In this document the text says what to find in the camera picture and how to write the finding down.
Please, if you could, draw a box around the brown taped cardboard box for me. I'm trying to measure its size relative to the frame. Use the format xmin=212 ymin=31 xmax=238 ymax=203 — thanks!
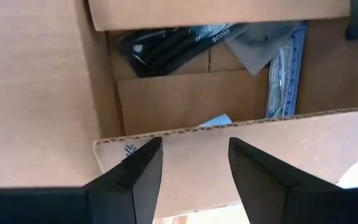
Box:
xmin=0 ymin=0 xmax=358 ymax=218

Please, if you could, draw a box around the grey antistatic bag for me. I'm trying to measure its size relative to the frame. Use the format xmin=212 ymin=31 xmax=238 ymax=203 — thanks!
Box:
xmin=225 ymin=21 xmax=301 ymax=77

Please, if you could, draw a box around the clear packet with blue print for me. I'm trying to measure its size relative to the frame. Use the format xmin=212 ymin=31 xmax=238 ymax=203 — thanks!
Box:
xmin=265 ymin=23 xmax=309 ymax=119

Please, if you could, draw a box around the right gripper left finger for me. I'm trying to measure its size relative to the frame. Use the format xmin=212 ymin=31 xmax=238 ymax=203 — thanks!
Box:
xmin=0 ymin=136 xmax=163 ymax=224

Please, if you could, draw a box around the black plastic printed bag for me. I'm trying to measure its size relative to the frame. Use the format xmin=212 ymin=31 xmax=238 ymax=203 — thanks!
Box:
xmin=115 ymin=23 xmax=251 ymax=78

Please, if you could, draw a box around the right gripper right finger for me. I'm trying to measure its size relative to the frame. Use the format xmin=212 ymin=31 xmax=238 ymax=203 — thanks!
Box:
xmin=227 ymin=137 xmax=358 ymax=224

